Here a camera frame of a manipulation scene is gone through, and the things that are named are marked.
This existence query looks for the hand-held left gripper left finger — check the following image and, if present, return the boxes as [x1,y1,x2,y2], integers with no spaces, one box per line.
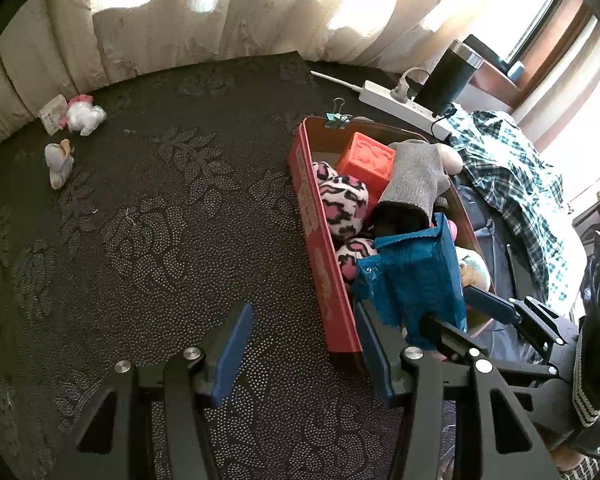
[50,301,255,480]

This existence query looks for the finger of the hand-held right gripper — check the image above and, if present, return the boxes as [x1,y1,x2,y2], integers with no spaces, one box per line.
[405,314,561,381]
[462,285,581,348]

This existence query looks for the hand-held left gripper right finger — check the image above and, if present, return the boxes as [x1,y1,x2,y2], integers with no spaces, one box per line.
[354,301,561,480]

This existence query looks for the pastel plush toy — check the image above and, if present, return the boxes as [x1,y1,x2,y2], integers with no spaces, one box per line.
[455,246,492,291]

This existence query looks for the blue packet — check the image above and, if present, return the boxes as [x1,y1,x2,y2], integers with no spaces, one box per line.
[355,212,468,333]

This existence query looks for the red cardboard box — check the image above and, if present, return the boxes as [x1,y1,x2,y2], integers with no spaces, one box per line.
[287,116,496,376]

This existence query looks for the grey sock with black lining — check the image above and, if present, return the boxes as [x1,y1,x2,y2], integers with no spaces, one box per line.
[369,140,453,233]

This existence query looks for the orange cube block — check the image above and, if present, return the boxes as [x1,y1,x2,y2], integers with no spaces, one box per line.
[336,131,397,201]

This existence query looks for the green plaid shirt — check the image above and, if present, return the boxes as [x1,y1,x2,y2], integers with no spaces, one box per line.
[445,109,581,311]

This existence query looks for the white egg-shaped object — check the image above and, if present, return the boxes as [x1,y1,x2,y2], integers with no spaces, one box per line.
[437,146,465,176]

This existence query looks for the white power strip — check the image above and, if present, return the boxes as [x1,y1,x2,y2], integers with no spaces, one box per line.
[310,71,453,142]

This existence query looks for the black tumbler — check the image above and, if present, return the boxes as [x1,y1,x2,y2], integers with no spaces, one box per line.
[414,39,483,111]

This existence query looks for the teal binder clip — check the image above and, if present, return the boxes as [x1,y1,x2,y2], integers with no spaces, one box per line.
[322,97,353,131]

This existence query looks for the grey elephant toy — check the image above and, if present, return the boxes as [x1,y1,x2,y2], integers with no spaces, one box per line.
[44,139,75,190]

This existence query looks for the white plush toy pink bow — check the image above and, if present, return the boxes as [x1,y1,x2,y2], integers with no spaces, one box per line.
[66,94,107,136]

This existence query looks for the small white pink packet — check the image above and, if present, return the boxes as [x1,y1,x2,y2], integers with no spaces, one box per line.
[38,94,70,136]

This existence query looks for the cream lace curtain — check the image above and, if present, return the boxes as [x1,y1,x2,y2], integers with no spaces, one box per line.
[0,0,481,156]

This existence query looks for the wooden window frame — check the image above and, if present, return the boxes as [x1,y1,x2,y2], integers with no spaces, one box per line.
[460,0,600,241]

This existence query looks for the grey plug with cable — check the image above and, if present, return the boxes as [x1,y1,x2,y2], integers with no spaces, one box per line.
[391,65,433,101]

